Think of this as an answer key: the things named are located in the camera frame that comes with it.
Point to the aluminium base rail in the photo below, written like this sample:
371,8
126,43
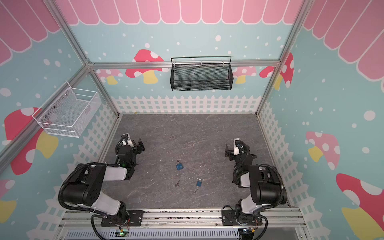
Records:
183,224

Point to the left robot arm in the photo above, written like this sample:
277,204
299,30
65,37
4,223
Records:
82,189

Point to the black mesh wall basket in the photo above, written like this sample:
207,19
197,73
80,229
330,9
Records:
212,73

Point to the black mount plate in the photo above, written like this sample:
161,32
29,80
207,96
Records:
235,218
132,218

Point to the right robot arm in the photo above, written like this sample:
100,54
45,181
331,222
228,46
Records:
266,187

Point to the right black mount plate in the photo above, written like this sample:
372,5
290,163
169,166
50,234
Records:
235,218

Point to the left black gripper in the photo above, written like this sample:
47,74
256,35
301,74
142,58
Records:
137,146

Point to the left black mount plate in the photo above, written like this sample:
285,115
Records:
132,218

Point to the white mesh wall basket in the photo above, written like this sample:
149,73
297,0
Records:
69,113

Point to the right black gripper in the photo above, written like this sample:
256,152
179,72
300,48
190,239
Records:
231,150

